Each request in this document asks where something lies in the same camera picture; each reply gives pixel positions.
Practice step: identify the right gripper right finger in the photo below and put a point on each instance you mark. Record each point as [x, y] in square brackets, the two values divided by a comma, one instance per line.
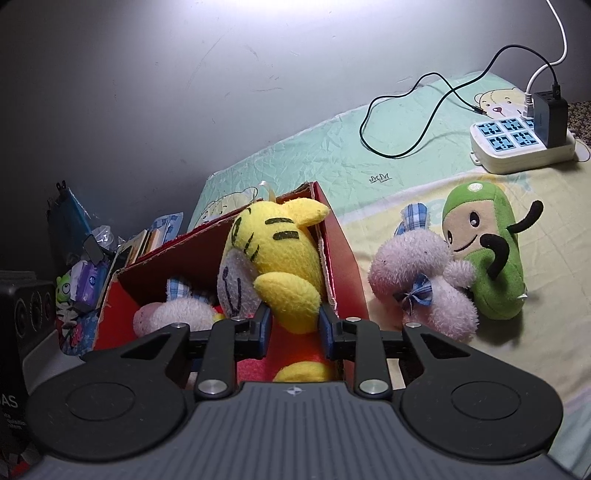
[360, 343]

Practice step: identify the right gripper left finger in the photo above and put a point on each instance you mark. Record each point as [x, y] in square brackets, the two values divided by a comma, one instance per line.
[220, 349]

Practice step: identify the white bunny plush blue bow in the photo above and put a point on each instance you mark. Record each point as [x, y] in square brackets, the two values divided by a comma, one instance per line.
[182, 305]

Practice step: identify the yellow tiger plush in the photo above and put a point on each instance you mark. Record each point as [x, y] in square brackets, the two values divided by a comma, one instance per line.
[271, 257]

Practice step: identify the green pea plush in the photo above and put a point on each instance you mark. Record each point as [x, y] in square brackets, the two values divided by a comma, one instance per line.
[479, 225]

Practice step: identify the blue patterned cloth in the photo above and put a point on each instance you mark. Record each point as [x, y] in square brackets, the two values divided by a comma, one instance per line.
[77, 331]

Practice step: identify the red cardboard box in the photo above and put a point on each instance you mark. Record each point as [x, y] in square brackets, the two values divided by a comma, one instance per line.
[195, 258]

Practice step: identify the green frog toy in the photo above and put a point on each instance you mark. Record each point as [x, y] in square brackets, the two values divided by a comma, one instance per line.
[65, 290]

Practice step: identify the purple tissue pack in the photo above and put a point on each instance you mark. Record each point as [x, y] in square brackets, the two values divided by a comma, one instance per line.
[86, 284]

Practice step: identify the stack of books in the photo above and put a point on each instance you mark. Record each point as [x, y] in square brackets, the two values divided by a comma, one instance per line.
[130, 251]

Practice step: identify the pastel cartoon bed sheet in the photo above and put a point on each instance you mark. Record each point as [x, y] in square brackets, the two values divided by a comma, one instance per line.
[417, 150]

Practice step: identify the blue bag with clips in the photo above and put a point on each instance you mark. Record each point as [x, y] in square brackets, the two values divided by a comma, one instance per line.
[68, 228]

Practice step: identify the white power strip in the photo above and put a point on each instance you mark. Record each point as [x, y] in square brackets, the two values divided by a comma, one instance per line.
[510, 145]

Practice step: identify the black power adapter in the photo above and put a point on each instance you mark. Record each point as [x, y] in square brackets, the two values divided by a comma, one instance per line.
[550, 118]

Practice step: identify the patterned brown cloth furniture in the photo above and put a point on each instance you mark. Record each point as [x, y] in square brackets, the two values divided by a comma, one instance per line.
[579, 120]

